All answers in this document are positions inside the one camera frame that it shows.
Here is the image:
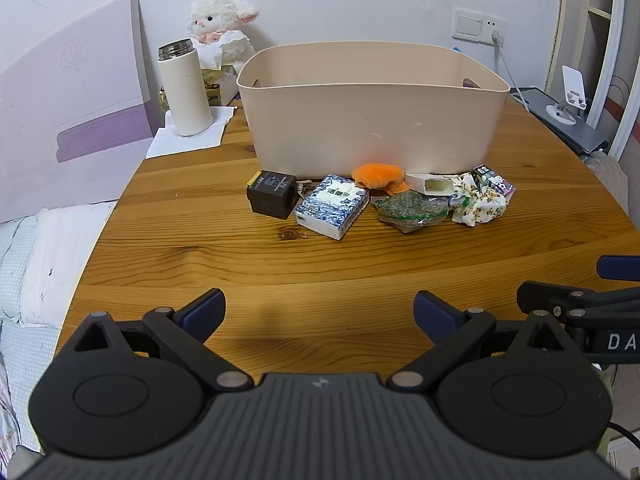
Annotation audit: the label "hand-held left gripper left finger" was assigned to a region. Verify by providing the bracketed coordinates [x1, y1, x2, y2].
[56, 288, 253, 393]

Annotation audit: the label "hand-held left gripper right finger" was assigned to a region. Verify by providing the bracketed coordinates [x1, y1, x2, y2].
[387, 290, 586, 393]

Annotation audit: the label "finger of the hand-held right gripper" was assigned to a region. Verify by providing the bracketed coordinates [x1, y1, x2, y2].
[516, 281, 640, 328]
[597, 255, 640, 281]

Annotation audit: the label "clear bag with green contents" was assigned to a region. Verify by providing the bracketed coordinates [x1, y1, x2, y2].
[371, 191, 451, 235]

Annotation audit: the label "floral cloth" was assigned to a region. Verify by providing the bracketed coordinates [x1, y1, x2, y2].
[448, 172, 508, 227]

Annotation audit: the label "small dark printed carton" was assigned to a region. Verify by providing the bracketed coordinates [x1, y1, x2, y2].
[471, 164, 516, 205]

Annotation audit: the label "small white carton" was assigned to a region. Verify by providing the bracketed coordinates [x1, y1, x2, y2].
[404, 172, 458, 196]

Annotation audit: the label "small black box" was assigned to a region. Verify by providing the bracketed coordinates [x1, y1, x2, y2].
[246, 170, 298, 220]

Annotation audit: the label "blue white tissue pack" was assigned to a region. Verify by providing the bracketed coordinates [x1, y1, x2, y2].
[294, 175, 371, 241]

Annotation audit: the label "orange plush pouch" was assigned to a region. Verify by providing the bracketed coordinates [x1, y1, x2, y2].
[350, 162, 410, 195]

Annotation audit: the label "beige plastic storage bin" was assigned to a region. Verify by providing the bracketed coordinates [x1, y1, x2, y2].
[236, 42, 511, 180]

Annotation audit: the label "grey laptop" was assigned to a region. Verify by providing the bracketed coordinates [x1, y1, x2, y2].
[507, 86, 611, 155]

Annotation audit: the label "white paper napkin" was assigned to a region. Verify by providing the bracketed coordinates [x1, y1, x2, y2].
[145, 106, 236, 159]

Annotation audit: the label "white phone stand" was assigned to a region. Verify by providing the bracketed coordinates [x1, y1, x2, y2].
[545, 65, 591, 123]

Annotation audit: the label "light checked bed sheet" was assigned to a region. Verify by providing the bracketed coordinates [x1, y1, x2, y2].
[0, 215, 63, 461]

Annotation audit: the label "gold tissue box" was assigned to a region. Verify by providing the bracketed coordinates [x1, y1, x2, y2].
[200, 60, 241, 107]

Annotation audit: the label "white thermos bottle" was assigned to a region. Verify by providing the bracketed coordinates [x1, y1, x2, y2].
[157, 40, 213, 137]

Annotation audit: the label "white shelf unit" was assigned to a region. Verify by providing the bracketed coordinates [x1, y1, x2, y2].
[545, 0, 640, 161]

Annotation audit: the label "pink purple headboard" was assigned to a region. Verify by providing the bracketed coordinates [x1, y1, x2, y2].
[0, 0, 155, 221]

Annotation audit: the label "white plush sheep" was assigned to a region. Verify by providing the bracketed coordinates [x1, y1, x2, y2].
[188, 0, 261, 68]

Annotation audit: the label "black cable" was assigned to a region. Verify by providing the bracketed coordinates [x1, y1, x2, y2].
[607, 422, 640, 443]

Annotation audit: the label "white plug with cable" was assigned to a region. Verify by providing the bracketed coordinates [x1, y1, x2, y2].
[492, 30, 531, 107]

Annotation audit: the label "white wall switch socket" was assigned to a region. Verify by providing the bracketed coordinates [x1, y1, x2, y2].
[452, 7, 507, 43]

